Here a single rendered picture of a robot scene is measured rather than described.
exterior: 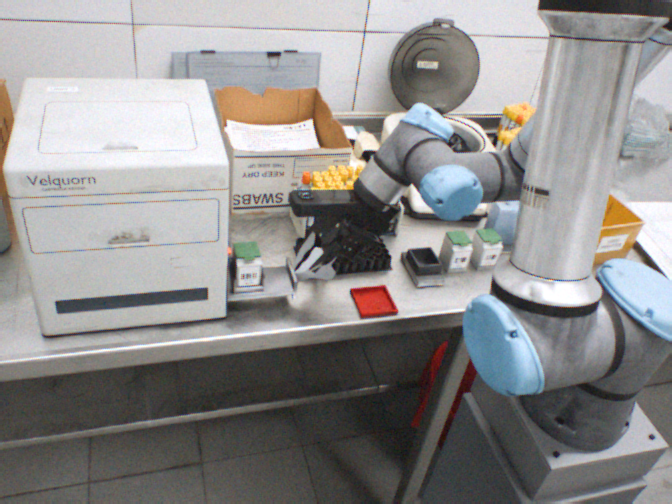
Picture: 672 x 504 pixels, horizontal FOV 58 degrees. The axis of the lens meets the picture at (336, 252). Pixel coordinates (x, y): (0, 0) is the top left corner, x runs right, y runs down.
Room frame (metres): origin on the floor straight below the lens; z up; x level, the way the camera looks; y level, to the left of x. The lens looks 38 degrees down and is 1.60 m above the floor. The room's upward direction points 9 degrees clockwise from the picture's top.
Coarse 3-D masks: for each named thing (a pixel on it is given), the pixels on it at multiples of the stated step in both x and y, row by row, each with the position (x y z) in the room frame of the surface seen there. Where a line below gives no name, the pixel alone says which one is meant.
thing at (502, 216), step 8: (496, 208) 1.04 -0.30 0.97; (504, 208) 1.03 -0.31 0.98; (512, 208) 1.04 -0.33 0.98; (488, 216) 1.06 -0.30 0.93; (496, 216) 1.03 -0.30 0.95; (504, 216) 1.03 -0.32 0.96; (512, 216) 1.04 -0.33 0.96; (488, 224) 1.05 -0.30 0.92; (496, 224) 1.03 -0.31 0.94; (504, 224) 1.03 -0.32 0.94; (512, 224) 1.04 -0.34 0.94; (504, 232) 1.03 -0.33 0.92; (512, 232) 1.04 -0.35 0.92; (504, 240) 1.04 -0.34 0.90; (512, 240) 1.04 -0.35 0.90; (504, 248) 1.03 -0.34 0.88
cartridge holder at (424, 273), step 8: (416, 248) 0.94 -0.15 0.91; (424, 248) 0.95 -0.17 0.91; (400, 256) 0.95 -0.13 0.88; (408, 256) 0.93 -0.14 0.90; (416, 256) 0.94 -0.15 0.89; (424, 256) 0.95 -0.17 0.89; (432, 256) 0.94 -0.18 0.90; (408, 264) 0.92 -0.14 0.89; (416, 264) 0.90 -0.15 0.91; (424, 264) 0.93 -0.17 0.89; (432, 264) 0.90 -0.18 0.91; (440, 264) 0.90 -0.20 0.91; (416, 272) 0.89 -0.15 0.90; (424, 272) 0.89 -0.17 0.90; (432, 272) 0.90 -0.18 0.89; (416, 280) 0.88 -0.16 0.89; (424, 280) 0.88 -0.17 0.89; (432, 280) 0.88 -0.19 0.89; (440, 280) 0.89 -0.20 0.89
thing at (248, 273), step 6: (234, 252) 0.76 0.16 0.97; (234, 258) 0.76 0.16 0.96; (258, 258) 0.76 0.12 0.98; (234, 264) 0.76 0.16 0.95; (240, 264) 0.74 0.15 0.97; (246, 264) 0.74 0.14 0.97; (252, 264) 0.75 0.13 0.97; (258, 264) 0.75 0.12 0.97; (234, 270) 0.76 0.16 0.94; (240, 270) 0.74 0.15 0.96; (246, 270) 0.74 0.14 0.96; (252, 270) 0.75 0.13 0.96; (258, 270) 0.75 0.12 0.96; (240, 276) 0.74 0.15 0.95; (246, 276) 0.74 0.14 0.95; (252, 276) 0.75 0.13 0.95; (258, 276) 0.75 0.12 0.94; (240, 282) 0.74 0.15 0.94; (246, 282) 0.74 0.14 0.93; (252, 282) 0.75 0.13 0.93; (258, 282) 0.75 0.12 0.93
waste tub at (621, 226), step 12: (612, 204) 1.15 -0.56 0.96; (624, 204) 1.13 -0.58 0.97; (612, 216) 1.14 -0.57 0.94; (624, 216) 1.11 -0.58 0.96; (636, 216) 1.09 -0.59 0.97; (612, 228) 1.03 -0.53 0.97; (624, 228) 1.05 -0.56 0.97; (636, 228) 1.06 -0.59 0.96; (600, 240) 1.02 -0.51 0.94; (612, 240) 1.04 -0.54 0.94; (624, 240) 1.05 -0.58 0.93; (600, 252) 1.03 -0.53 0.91; (612, 252) 1.05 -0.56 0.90; (624, 252) 1.06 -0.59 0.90
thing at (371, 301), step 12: (360, 288) 0.83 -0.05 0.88; (372, 288) 0.84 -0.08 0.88; (384, 288) 0.85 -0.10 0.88; (360, 300) 0.81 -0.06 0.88; (372, 300) 0.81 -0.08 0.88; (384, 300) 0.82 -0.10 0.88; (360, 312) 0.77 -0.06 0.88; (372, 312) 0.78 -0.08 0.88; (384, 312) 0.78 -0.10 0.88; (396, 312) 0.79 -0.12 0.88
